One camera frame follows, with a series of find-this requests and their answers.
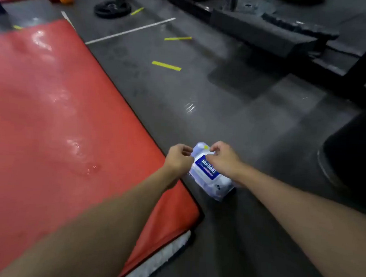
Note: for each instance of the black weight plate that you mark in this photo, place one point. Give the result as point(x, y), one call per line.
point(112, 9)

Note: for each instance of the white fluffy padding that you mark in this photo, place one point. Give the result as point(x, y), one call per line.
point(158, 259)

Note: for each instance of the person's left hand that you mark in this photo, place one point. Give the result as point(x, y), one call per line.
point(177, 164)

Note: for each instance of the pale blue wipes pack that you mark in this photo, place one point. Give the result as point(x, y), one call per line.
point(209, 184)

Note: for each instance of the person's right forearm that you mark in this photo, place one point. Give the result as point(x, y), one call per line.
point(304, 222)

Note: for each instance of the person's right hand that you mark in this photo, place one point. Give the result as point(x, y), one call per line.
point(226, 162)

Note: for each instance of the yellow tape strip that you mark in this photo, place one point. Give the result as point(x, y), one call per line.
point(137, 11)
point(17, 27)
point(178, 38)
point(166, 65)

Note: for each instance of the black round base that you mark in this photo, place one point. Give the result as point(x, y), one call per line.
point(353, 152)

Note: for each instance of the person's left forearm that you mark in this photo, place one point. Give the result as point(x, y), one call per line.
point(98, 233)

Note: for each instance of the black gym machine frame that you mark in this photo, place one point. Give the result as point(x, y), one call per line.
point(262, 34)

